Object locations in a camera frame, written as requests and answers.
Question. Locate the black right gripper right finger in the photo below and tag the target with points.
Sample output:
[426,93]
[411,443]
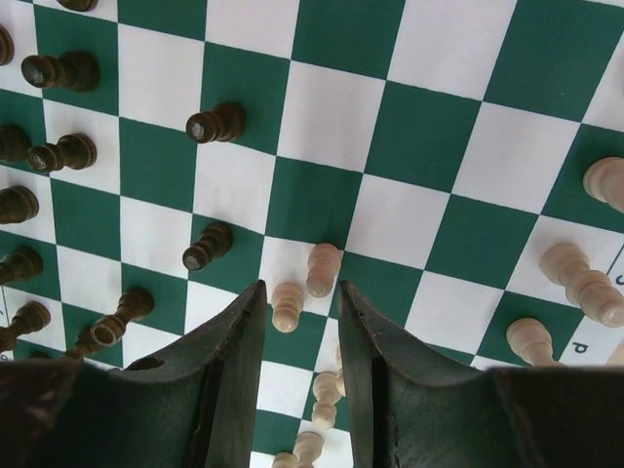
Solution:
[411,406]

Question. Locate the dark rook chess piece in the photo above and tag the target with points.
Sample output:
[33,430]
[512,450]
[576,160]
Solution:
[134,304]

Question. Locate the dark knight chess piece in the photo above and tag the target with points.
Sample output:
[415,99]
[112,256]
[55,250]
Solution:
[18,204]

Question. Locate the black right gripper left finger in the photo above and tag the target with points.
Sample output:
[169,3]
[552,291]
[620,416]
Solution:
[190,404]

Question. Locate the green white chess mat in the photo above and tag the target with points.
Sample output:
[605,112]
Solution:
[439,145]

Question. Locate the dark bishop chess piece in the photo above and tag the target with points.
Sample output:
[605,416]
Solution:
[21,264]

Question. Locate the light chess piece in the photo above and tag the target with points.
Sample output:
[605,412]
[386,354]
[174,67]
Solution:
[323,265]
[327,395]
[604,181]
[287,302]
[566,265]
[307,449]
[531,341]

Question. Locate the dark pawn chess piece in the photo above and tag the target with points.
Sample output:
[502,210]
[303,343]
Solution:
[76,71]
[224,122]

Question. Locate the dark queen chess piece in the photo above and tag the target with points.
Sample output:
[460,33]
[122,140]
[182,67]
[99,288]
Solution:
[31,317]

